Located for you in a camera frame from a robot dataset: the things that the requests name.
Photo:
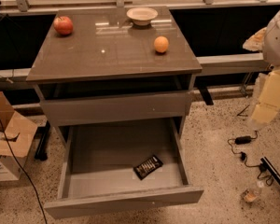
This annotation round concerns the red apple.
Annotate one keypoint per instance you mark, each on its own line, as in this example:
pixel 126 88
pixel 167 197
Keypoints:
pixel 63 25

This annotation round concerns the white ceramic bowl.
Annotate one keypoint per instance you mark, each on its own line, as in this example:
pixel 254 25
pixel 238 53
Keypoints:
pixel 142 16

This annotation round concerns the black rxbar chocolate bar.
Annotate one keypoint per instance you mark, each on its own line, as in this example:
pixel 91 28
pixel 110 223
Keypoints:
pixel 147 167

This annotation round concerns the closed grey top drawer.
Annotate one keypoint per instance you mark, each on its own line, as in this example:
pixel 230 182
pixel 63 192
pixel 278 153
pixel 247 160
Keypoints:
pixel 117 108

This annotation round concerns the small clear plastic cup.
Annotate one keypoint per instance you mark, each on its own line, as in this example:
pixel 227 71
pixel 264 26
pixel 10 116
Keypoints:
pixel 253 191

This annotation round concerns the orange fruit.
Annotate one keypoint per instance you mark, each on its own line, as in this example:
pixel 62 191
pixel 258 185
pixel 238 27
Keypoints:
pixel 161 44

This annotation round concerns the grey drawer cabinet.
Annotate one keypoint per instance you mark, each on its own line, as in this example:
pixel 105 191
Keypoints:
pixel 108 55

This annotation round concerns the black bar on floor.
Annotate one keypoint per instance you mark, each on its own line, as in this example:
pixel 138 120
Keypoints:
pixel 271 169

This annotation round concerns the metal window rail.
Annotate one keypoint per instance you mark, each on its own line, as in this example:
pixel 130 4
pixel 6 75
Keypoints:
pixel 212 65

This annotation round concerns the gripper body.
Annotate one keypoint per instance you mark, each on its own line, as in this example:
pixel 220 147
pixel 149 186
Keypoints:
pixel 277 44

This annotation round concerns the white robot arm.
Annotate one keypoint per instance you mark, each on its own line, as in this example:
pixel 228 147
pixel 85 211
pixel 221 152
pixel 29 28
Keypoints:
pixel 267 41

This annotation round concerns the open grey middle drawer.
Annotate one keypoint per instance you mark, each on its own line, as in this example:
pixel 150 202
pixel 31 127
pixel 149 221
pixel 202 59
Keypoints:
pixel 98 177

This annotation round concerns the black table leg stand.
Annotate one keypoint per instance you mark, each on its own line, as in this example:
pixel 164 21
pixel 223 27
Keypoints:
pixel 43 135

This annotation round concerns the brown cardboard box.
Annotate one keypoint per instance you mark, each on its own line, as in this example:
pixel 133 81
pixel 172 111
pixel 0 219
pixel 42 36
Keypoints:
pixel 16 137

